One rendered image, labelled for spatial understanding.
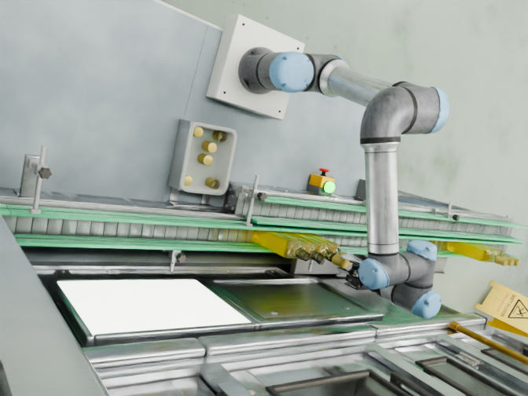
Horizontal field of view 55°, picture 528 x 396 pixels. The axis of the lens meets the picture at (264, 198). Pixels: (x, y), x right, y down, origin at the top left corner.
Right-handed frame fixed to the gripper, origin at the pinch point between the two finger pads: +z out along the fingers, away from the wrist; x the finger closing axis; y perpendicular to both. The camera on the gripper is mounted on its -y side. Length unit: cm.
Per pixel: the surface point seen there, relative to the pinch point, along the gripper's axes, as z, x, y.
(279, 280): 17.8, 12.1, 9.3
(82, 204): 31, -6, 73
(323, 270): 30.8, 13.4, -22.9
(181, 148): 39, -24, 43
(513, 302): 94, 64, -316
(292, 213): 30.8, -8.3, -1.3
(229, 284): 16.0, 12.5, 29.9
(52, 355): -84, -23, 108
